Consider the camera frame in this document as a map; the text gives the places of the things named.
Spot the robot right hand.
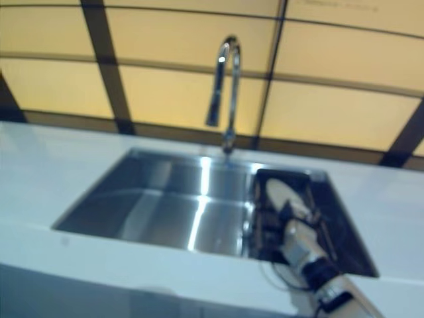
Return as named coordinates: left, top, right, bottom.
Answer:
left=278, top=198, right=301, bottom=225

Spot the cream ceramic plate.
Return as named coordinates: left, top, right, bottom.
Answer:
left=264, top=178, right=314, bottom=222

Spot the black dish drying rack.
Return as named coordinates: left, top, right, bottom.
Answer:
left=247, top=168, right=380, bottom=278

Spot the chrome gooseneck faucet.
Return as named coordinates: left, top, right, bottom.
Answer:
left=205, top=33, right=243, bottom=156

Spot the stainless steel sink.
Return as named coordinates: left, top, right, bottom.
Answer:
left=50, top=146, right=380, bottom=278

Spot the white cabinet door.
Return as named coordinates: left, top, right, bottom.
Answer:
left=0, top=263, right=239, bottom=318

